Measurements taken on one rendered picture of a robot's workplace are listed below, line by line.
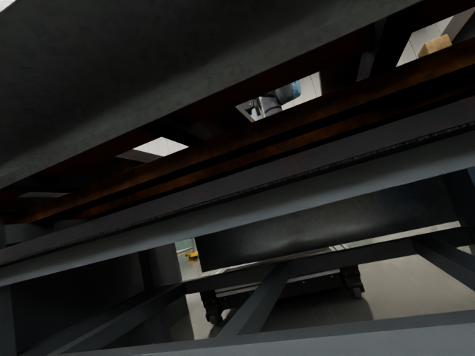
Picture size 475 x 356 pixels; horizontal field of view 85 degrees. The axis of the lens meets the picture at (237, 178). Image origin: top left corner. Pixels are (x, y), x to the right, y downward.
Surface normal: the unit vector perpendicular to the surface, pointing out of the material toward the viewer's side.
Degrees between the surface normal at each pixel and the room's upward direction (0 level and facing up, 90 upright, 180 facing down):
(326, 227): 90
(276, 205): 90
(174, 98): 90
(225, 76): 90
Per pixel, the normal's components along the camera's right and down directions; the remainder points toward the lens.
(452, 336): -0.35, -0.07
